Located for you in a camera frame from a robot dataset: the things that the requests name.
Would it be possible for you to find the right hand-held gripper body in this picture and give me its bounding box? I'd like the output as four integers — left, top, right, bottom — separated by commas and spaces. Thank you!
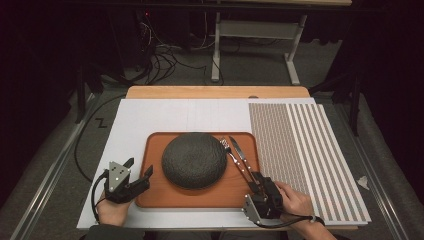
242, 179, 285, 226

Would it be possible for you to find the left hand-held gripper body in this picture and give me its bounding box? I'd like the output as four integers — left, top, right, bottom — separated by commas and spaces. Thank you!
103, 161, 151, 205

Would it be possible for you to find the brown wooden tray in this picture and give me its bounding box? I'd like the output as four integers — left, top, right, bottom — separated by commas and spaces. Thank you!
135, 131, 261, 210

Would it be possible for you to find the fork with wooden handle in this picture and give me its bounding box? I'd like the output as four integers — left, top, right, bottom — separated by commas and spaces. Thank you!
218, 137, 255, 185

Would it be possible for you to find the dark grey round plate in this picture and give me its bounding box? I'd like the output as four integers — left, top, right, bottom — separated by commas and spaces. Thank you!
161, 132, 229, 191

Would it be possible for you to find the person's right hand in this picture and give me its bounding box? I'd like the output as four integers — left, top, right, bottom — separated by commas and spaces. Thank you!
274, 180, 316, 231

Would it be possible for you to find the person's left hand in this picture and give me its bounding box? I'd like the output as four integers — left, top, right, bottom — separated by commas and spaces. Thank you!
95, 193, 133, 228

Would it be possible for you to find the striped placemat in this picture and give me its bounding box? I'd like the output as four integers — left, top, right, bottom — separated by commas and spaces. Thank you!
248, 102, 372, 224

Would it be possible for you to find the white board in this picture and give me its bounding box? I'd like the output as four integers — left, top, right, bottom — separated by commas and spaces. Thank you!
76, 97, 372, 231

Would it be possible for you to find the black metal stand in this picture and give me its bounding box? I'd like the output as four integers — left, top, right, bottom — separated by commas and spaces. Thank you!
74, 63, 105, 125
308, 71, 363, 138

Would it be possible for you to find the wooden table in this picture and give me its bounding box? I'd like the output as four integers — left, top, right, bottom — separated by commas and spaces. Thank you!
125, 85, 311, 100

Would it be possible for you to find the small paper scrap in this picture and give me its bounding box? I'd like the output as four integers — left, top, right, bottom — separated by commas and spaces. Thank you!
356, 175, 371, 191

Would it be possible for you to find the white metal stand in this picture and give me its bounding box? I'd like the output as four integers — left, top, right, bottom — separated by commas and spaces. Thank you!
210, 12, 308, 86

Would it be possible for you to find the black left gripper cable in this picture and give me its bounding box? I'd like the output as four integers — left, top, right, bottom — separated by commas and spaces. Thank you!
90, 169, 110, 224

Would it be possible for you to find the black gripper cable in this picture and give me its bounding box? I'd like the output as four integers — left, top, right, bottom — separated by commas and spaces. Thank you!
90, 169, 110, 224
254, 214, 326, 230

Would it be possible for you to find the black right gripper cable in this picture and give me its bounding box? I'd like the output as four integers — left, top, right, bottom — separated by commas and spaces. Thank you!
254, 214, 326, 230

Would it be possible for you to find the long black floor cable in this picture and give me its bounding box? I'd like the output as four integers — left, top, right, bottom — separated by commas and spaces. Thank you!
73, 94, 127, 184

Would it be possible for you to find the aluminium floor rail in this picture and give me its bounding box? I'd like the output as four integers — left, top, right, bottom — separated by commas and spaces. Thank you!
333, 102, 419, 240
9, 93, 97, 240

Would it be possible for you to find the tangle of cables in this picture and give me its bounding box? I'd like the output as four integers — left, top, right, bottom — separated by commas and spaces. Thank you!
133, 18, 223, 86

